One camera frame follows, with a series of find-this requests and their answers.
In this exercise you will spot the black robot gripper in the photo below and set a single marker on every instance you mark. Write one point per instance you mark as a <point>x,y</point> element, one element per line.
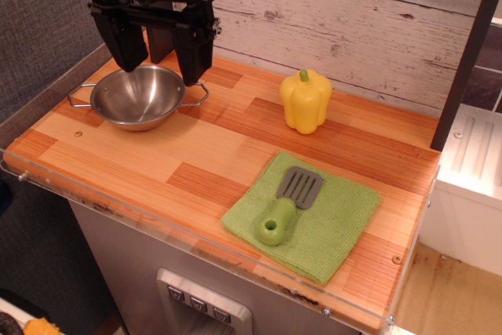
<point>192,23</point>

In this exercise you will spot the yellow toy bell pepper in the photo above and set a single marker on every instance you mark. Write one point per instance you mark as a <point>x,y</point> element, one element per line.
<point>305,97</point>

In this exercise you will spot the small stainless steel wok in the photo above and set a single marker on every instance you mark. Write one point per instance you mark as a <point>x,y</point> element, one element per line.
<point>137,101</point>

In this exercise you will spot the clear acrylic edge guard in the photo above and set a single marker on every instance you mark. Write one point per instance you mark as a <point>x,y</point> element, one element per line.
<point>186,208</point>

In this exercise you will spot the grey green toy spatula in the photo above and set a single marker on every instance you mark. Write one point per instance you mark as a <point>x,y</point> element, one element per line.
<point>298,190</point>

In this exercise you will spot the silver toy fridge cabinet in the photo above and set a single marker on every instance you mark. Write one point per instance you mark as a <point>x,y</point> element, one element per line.
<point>129,261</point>

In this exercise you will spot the green woven cloth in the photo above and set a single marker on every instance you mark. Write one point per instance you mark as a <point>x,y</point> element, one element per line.
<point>318,239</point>

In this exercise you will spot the grey ice dispenser panel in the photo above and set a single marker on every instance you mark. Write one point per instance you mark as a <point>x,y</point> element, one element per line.
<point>200,305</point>

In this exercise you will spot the orange object bottom left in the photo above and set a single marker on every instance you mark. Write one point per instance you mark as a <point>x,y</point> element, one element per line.
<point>40,327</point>

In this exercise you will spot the white toy sink unit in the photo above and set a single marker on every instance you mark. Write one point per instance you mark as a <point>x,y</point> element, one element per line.
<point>463,218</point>

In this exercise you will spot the dark left shelf post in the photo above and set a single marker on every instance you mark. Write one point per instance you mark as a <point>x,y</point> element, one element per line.
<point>160,43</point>

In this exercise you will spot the dark shelf post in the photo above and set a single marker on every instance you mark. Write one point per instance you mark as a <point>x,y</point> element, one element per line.
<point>457,90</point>
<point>160,43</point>

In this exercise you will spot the dark right shelf post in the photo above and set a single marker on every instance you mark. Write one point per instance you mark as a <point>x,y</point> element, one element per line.
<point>457,90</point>

